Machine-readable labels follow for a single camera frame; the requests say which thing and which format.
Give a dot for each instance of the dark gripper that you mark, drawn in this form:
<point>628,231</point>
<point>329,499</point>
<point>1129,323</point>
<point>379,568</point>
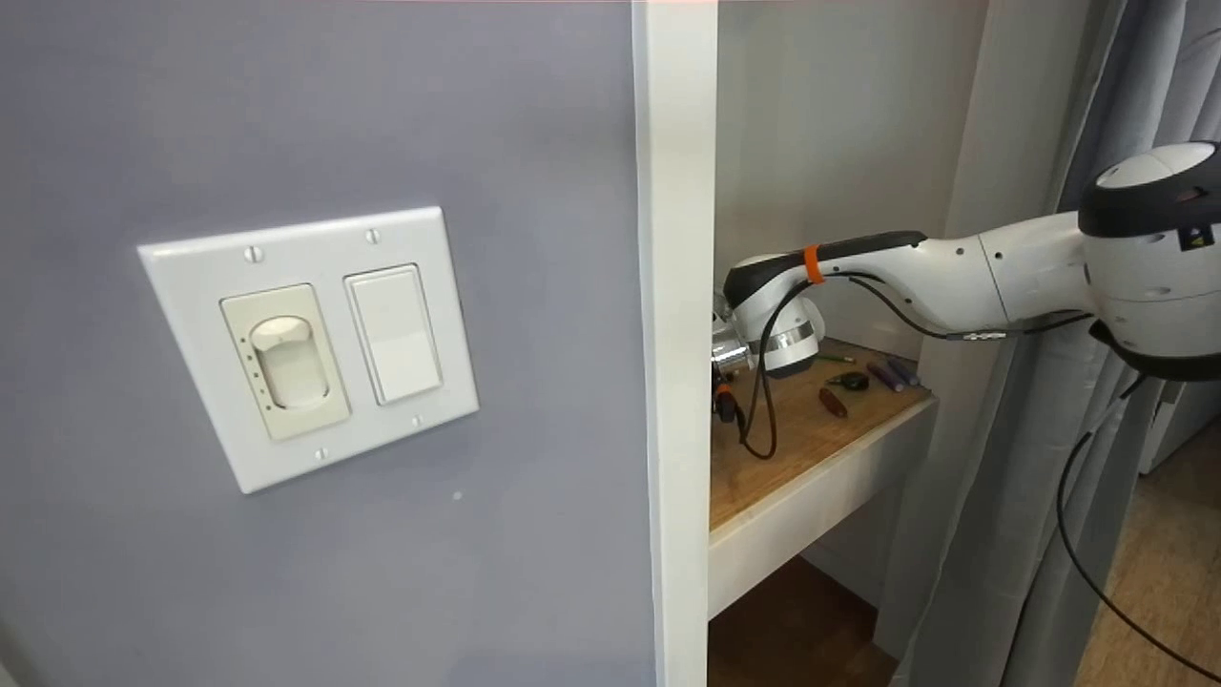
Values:
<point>725,349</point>

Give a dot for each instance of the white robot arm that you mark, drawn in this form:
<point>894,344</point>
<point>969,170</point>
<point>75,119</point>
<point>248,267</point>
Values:
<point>1015,271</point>

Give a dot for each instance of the small black oval object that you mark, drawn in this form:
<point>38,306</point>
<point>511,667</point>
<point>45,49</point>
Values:
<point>854,381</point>

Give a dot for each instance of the wooden shelf with white edge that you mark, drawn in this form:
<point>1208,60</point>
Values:
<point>826,489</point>

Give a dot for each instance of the white door trim post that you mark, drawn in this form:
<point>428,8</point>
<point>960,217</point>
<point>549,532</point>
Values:
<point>672,318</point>

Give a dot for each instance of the white rocker switch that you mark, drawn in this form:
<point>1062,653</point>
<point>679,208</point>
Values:
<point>395,336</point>

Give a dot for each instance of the cream dimmer slider switch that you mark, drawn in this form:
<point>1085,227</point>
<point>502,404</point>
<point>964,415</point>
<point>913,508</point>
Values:
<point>286,365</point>

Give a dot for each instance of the white light switch plate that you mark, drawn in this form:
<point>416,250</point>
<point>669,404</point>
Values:
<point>190,385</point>

